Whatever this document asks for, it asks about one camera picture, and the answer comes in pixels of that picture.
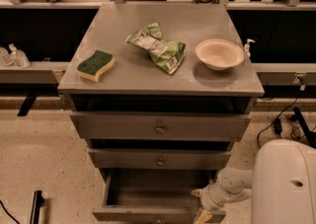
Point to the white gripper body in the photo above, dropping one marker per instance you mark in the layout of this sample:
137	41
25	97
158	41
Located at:
208	198

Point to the grey bottom drawer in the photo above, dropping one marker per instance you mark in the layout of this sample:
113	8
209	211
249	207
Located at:
138	196

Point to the grey drawer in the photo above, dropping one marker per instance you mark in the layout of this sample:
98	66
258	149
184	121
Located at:
160	126
138	196
158	159

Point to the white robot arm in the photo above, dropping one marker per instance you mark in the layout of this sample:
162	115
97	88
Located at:
281	186

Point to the grey middle drawer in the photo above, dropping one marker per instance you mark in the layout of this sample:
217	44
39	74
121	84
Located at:
158	159

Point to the grey drawer cabinet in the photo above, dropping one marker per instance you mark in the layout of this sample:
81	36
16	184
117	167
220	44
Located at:
135	84

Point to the grey top drawer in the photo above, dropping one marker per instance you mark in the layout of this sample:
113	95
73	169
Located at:
160	126

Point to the black stand leg right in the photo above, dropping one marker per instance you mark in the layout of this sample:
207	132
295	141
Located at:
310	136

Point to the white bowl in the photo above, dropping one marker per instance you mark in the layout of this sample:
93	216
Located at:
219	54

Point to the green crumpled chip bag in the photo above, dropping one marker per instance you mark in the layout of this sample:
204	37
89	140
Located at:
166	54

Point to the white pump bottle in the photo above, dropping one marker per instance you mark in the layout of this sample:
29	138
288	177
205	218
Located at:
247	46

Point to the black stand foot left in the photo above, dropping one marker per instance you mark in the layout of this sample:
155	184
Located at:
38	201

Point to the green yellow sponge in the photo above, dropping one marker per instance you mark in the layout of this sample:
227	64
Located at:
93	67

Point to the clear sanitizer bottle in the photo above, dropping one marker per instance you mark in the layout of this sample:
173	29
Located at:
18	56

